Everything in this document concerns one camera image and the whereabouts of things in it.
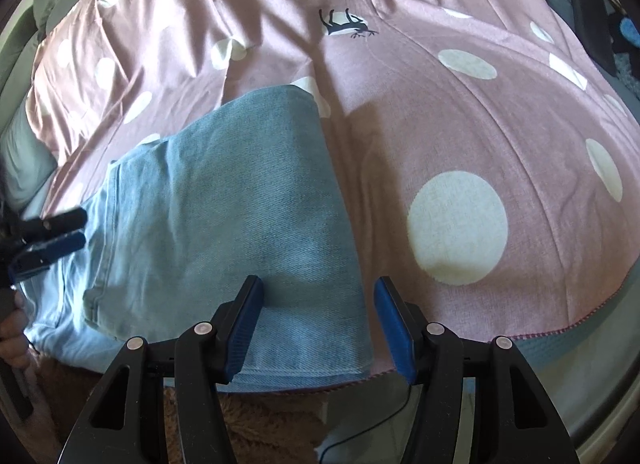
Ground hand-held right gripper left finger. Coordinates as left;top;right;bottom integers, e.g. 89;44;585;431
57;275;265;464

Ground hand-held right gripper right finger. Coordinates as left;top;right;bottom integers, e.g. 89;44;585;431
374;277;581;464

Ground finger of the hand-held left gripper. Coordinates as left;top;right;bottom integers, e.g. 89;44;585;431
22;208;89;245
10;231;87;275

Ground light blue pants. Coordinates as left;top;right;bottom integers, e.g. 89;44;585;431
22;84;373;392

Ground person's left hand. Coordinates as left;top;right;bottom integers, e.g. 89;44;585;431
0;307;31;371

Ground light grey pillow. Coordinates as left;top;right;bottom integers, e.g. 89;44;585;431
0;104;59;211

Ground brown fuzzy garment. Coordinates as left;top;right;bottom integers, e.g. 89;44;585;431
30;354;343;464

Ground grey blue bed sheet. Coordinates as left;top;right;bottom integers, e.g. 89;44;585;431
312;289;631;464

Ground pink polka dot blanket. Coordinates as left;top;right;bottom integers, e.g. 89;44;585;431
25;0;640;385

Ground black chair armrest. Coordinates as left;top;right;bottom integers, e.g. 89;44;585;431
570;0;619;76

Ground black cable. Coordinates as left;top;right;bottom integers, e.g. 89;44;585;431
319;383;417;464

